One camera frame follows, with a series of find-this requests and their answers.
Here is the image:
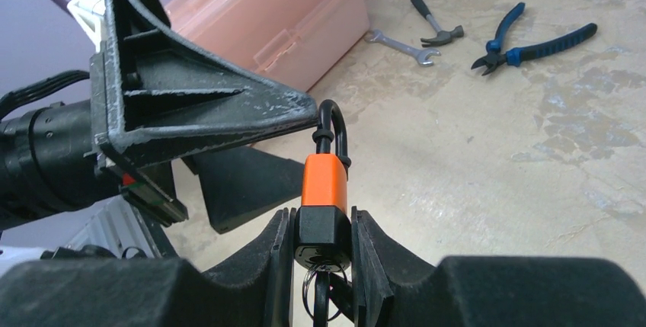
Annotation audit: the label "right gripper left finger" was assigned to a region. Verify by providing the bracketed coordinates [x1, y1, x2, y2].
[1, 209, 296, 326]

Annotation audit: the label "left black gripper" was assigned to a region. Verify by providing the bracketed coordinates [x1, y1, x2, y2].
[90, 0, 317, 234]

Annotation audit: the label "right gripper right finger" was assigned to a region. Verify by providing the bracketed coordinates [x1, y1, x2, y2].
[351, 209, 645, 326]

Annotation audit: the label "black-head key pair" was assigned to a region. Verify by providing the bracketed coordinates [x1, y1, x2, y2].
[302, 264, 354, 326]

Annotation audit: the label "orange black Opel padlock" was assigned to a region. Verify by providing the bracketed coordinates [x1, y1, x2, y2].
[294, 99, 352, 272]

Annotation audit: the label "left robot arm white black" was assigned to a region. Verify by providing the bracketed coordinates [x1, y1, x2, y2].
[1, 0, 317, 230]

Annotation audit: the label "pink plastic toolbox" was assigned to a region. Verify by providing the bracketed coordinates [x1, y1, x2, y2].
[167, 0, 369, 91]

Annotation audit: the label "silver open-end wrench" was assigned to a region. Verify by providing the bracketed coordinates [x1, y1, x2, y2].
[363, 30, 441, 67]

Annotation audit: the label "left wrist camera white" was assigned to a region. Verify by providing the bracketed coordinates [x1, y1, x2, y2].
[66, 0, 106, 53]

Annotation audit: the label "blue-black handled pliers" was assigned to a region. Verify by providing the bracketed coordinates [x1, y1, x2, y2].
[470, 2, 599, 77]

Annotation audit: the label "small black-handled hammer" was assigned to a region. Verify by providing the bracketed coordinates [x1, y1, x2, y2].
[410, 0, 465, 48]

